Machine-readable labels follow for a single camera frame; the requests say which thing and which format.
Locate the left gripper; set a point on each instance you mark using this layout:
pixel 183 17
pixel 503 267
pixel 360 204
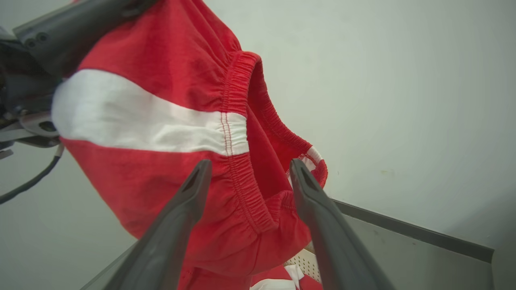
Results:
pixel 24 88

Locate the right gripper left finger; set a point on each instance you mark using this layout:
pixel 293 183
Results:
pixel 161 249

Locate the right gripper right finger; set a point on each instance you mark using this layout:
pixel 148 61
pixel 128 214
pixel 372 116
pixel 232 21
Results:
pixel 334 249

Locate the red and white shirt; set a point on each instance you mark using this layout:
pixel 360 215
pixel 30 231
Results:
pixel 274 277

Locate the red shorts with white stripe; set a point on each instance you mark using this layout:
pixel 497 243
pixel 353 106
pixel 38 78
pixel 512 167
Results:
pixel 161 177

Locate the white perforated laundry basket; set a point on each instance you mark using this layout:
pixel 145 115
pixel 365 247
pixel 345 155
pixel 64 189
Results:
pixel 306 264

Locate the black baseboard strip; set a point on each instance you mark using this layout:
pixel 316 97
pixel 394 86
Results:
pixel 403 228

